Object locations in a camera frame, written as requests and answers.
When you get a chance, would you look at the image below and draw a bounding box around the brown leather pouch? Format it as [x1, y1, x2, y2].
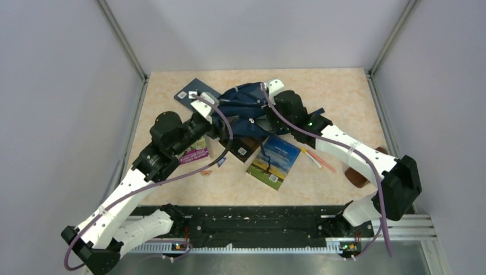
[344, 146, 389, 189]

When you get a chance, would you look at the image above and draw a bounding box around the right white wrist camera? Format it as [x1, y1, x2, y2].
[265, 78, 285, 95]

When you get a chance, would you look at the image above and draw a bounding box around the dark blue hardcover book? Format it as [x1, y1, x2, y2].
[174, 78, 222, 113]

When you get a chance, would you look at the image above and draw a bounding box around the navy blue student backpack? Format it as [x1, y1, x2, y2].
[211, 81, 327, 143]

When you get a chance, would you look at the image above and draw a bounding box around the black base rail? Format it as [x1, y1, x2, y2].
[151, 205, 375, 249]

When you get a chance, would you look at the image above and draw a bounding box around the white yellow marker pen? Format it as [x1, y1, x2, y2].
[300, 147, 322, 169]

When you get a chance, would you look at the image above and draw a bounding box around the blue landscape cover book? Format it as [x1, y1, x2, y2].
[246, 136, 301, 191]

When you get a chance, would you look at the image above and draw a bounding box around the black paperback book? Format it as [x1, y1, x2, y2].
[229, 137, 260, 163]

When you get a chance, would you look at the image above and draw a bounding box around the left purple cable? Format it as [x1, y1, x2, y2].
[64, 95, 234, 271]

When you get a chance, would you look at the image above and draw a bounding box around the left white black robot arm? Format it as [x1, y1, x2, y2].
[61, 111, 214, 274]

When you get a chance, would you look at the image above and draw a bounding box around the blue triangular eraser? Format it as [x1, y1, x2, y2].
[217, 157, 226, 168]

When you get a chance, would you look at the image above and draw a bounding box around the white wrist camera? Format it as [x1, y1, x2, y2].
[189, 91, 220, 120]
[265, 78, 285, 95]

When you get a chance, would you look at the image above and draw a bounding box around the purple cable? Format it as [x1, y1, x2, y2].
[64, 95, 234, 271]
[260, 81, 393, 262]

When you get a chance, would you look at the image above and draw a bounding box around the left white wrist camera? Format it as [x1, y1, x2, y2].
[189, 91, 220, 120]

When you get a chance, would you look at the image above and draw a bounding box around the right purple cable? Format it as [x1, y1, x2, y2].
[260, 81, 393, 262]

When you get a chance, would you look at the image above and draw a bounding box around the purple treehouse children's book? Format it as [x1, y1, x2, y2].
[178, 136, 210, 165]

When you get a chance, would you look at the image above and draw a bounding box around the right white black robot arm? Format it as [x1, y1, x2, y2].
[264, 90, 422, 236]

